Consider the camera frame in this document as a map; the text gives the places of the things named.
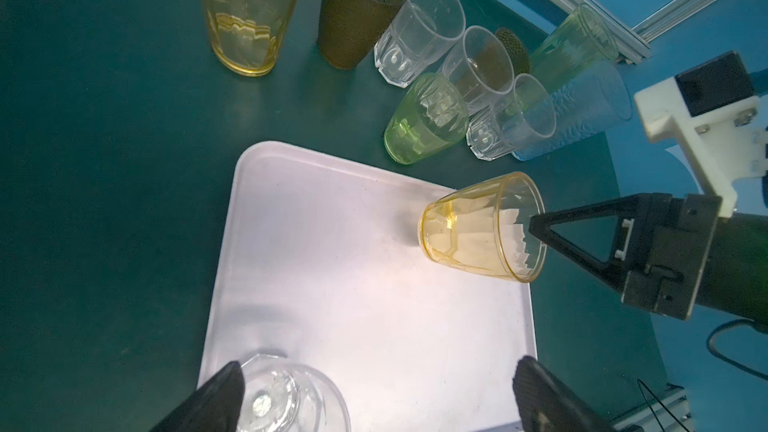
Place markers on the tall pale blue glass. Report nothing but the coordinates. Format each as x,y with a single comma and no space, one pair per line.
593,102

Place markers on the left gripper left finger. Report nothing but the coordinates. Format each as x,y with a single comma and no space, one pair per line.
214,406

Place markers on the tall pale green glass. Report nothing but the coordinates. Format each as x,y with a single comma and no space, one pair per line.
582,39

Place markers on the green faceted glass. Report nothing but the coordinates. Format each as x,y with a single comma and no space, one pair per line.
432,117

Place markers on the clear faceted glass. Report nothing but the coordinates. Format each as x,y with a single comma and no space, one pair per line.
285,395
523,117
420,34
480,68

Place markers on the clear faceted glass back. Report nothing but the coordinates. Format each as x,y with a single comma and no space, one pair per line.
420,34

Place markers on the lilac plastic tray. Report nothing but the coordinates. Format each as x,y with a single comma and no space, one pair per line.
320,262

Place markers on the aluminium front rail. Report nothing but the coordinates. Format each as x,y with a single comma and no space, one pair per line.
667,411

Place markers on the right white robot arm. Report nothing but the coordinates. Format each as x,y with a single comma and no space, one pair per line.
735,273

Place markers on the tall yellow glass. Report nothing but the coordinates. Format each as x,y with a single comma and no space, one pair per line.
246,35

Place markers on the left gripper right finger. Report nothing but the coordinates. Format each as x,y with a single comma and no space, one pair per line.
546,404

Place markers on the amber faceted glass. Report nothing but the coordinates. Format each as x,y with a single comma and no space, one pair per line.
483,229

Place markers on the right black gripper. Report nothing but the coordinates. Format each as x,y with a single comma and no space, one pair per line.
652,247

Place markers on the dark brown textured cup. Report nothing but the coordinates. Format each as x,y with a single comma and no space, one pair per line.
349,29

